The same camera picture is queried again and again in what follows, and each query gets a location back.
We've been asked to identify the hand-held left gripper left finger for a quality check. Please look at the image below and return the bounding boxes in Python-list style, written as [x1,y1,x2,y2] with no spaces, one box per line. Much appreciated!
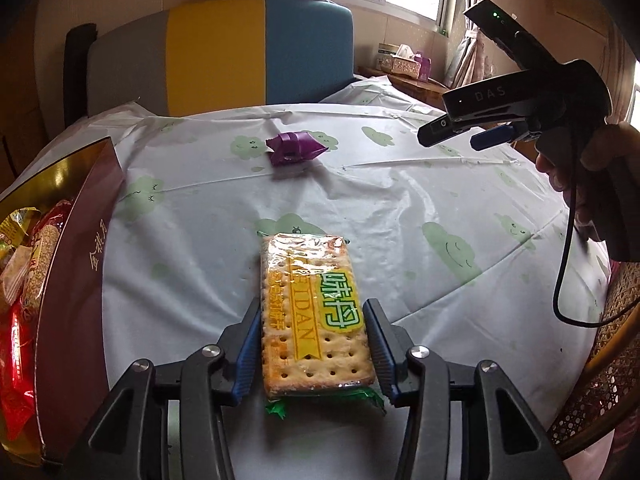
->
[87,297,261,480]

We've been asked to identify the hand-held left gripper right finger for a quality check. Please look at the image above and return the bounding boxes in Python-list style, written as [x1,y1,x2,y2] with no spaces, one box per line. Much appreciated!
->
[362,298,571,480]

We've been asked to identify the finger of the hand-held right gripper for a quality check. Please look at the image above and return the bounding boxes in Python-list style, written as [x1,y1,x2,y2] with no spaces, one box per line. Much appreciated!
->
[471,121,543,151]
[417,112,481,149]

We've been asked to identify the cracker packet green ends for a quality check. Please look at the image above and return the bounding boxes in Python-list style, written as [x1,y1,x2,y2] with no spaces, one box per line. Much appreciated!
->
[256,230,388,418]

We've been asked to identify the purple snack packet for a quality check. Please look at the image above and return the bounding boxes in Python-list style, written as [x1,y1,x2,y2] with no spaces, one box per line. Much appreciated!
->
[265,130,328,167]

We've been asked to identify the gold tin box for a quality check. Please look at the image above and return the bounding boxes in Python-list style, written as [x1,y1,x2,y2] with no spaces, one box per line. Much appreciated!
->
[0,136,126,466]

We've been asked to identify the rice bar packet red ends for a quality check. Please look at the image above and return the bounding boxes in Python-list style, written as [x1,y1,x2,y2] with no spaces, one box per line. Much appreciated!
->
[19,199,76,313]

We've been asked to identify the red foil snack packet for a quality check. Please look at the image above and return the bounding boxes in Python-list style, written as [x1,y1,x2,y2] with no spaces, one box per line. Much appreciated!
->
[0,305,40,441]

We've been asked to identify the yellow clear seed packet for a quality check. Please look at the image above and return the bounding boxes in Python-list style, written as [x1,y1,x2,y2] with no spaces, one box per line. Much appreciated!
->
[0,208,43,256]

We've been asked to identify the person's right hand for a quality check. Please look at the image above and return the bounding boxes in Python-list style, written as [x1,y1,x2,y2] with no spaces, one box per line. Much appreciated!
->
[534,122,640,243]

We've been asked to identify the wooden side table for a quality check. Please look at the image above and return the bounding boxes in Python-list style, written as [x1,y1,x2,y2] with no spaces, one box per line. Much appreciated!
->
[356,65,546,161]

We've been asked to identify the patterned tissue box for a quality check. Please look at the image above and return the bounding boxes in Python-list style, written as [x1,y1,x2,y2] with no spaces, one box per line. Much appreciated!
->
[391,44,422,77]

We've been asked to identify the hanging cream curtain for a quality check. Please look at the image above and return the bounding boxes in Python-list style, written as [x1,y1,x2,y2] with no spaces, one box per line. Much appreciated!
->
[460,22,501,88]

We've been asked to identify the wicker chair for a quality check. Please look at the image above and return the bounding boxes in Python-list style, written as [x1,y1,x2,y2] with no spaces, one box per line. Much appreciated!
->
[547,240,640,461]

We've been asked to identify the grey yellow blue chair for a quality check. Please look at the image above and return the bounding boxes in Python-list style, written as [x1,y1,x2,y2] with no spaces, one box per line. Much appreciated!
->
[85,0,355,118]

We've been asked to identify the black rolled mat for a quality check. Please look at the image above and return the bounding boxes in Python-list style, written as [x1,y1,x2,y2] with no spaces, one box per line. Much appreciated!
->
[64,22,98,126]

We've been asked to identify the wooden wardrobe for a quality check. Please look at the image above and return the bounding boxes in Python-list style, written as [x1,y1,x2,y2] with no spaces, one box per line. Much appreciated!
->
[0,0,68,196]

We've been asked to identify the black cable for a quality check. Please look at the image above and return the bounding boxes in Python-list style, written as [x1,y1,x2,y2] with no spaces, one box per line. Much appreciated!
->
[551,140,640,328]

